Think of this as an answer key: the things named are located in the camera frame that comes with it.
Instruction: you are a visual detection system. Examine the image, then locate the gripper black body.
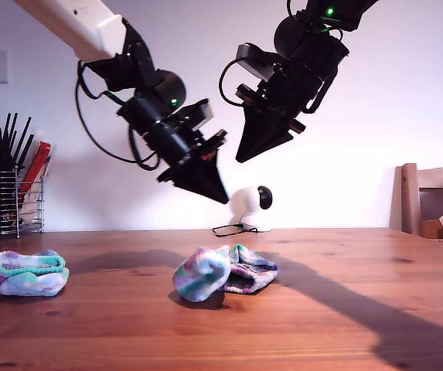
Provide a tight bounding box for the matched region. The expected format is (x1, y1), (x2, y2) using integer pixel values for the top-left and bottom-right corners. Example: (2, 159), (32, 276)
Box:
(236, 72), (325, 135)
(142, 123), (229, 185)

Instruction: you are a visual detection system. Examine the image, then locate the tie-dye Hugging Face sock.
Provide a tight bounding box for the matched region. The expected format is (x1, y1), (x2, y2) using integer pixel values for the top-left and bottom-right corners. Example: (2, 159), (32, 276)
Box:
(172, 243), (280, 303)
(0, 249), (70, 298)

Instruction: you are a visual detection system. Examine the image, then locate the red and yellow paper packet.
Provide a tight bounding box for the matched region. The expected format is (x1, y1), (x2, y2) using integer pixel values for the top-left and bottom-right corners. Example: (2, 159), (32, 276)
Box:
(17, 141), (56, 194)

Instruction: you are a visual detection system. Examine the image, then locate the brown cardboard box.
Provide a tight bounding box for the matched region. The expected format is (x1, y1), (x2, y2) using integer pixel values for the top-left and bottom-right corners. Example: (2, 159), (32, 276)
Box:
(421, 219), (443, 240)

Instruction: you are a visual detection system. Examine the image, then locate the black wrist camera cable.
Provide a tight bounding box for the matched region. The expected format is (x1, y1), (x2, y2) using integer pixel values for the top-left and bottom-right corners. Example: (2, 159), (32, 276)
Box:
(218, 60), (246, 107)
(73, 60), (145, 164)

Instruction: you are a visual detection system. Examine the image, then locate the black chopstick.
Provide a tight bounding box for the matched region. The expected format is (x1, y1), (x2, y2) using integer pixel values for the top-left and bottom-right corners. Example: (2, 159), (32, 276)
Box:
(0, 113), (12, 151)
(5, 111), (19, 154)
(12, 116), (32, 171)
(17, 133), (36, 171)

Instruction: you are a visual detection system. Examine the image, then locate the white round security camera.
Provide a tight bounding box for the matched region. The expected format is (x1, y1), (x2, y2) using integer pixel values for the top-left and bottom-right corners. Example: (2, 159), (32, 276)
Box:
(230, 185), (274, 233)

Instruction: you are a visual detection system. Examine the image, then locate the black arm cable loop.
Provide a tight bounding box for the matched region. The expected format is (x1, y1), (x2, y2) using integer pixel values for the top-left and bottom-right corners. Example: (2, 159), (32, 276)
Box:
(128, 125), (161, 172)
(302, 73), (339, 116)
(285, 0), (304, 19)
(77, 60), (111, 100)

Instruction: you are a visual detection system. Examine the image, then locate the white paper packet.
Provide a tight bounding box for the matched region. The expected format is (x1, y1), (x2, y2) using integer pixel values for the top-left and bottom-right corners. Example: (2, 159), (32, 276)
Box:
(19, 183), (45, 226)

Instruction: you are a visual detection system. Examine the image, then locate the wooden chair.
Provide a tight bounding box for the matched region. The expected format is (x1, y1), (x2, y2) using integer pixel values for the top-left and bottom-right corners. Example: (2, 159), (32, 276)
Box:
(390, 162), (443, 240)

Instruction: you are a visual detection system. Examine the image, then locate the black camera power cable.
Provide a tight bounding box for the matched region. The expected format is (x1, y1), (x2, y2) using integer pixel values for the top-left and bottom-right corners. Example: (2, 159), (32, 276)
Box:
(211, 223), (259, 237)

